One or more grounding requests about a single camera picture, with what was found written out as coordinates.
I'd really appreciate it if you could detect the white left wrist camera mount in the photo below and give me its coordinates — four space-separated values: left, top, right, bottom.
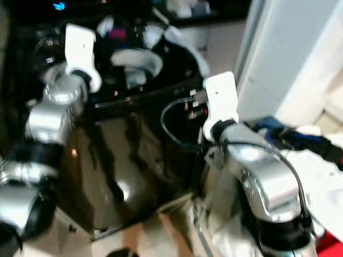
64 23 102 93

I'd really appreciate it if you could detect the white sheet cloth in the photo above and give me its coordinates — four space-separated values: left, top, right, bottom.
295 124 343 236

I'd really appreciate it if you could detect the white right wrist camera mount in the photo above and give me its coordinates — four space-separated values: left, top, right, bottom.
202 71 240 142

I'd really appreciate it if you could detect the white laundry pile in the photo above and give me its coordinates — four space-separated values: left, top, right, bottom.
185 203 266 257

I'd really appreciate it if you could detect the black top-load washing machine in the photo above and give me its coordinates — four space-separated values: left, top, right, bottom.
5 16 210 239

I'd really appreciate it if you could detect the small magenta item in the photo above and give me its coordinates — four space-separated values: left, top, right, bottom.
107 27 129 42

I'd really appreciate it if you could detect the white door panel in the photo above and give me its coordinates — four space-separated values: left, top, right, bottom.
236 0 343 126

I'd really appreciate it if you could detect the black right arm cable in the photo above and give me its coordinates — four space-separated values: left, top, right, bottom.
160 98 309 225

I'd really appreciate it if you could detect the blue garment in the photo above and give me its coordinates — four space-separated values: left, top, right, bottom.
252 117 343 167

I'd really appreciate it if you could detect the red item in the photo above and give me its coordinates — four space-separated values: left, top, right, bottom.
314 228 343 257

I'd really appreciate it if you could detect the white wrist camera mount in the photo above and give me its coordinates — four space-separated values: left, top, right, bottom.
64 23 102 93
202 71 240 142

